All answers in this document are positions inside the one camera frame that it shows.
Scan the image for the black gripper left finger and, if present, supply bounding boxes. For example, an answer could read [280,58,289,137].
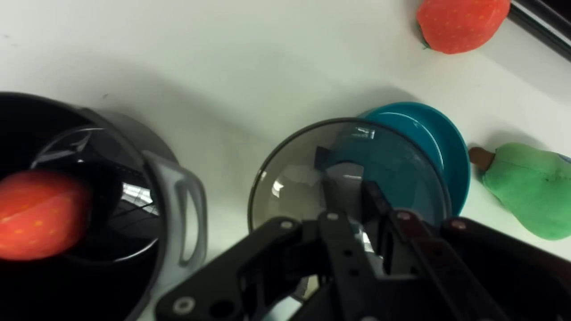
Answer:
[155,171,381,321]

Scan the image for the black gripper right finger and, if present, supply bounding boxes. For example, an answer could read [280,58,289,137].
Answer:
[362,179,571,321]

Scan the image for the smoky lid with grey handle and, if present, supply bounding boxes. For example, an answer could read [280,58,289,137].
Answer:
[248,115,453,238]

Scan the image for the black toy pot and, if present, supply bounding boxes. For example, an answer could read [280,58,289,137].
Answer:
[0,90,208,321]

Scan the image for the green plush pear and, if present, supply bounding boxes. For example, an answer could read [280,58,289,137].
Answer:
[469,140,571,242]

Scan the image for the teal toy frying pan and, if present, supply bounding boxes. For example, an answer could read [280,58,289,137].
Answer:
[358,99,472,219]

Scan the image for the red dotted toy strawberry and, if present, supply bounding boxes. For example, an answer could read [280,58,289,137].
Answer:
[0,169,92,261]

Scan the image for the red-orange plush fruit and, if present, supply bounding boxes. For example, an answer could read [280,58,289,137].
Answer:
[415,0,512,55]

